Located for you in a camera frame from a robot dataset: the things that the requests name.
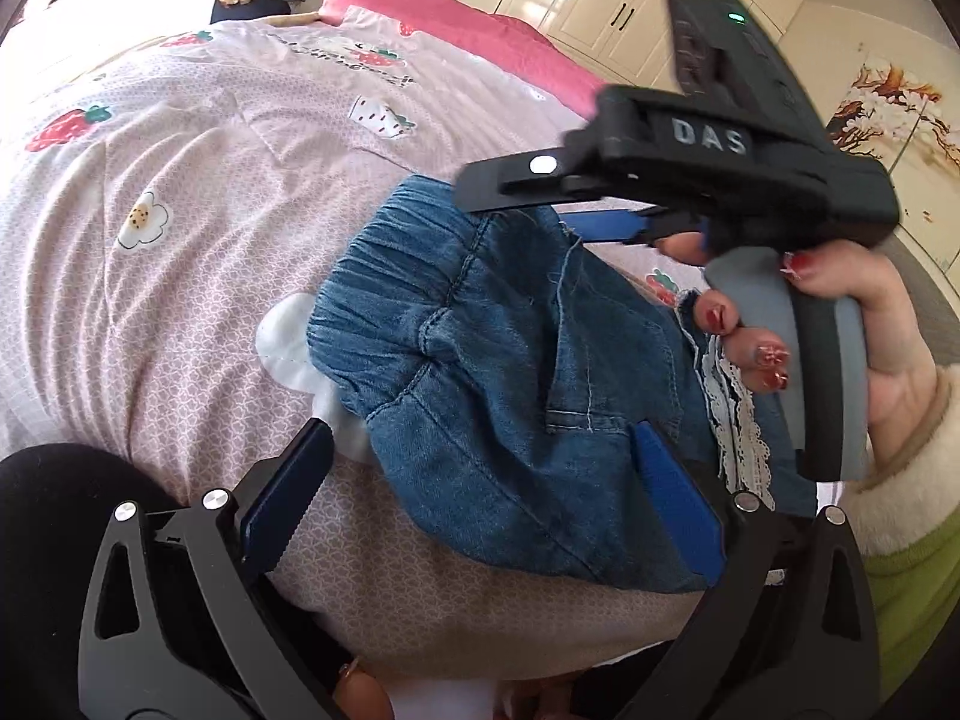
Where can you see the pink quilt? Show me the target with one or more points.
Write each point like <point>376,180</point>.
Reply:
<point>465,37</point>

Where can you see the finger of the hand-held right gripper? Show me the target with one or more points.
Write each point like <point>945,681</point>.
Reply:
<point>525,176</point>
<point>600,226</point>

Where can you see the blue denim pants lace trim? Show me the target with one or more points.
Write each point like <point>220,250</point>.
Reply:
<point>510,390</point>

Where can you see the person's right forearm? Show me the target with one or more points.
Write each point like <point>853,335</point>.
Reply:
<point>911,517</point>

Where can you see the person's right hand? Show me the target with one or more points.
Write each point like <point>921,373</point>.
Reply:
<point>892,330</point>

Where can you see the person's left hand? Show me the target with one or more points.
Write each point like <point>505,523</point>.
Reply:
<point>360,690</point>

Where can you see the pink strawberry printed blanket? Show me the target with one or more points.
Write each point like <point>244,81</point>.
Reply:
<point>187,240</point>

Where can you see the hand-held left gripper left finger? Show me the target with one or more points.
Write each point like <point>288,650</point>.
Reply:
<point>289,495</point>

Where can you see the blossom wall painting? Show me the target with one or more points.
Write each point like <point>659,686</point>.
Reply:
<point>900,142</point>

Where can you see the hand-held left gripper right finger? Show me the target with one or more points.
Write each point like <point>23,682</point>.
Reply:
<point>675,502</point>

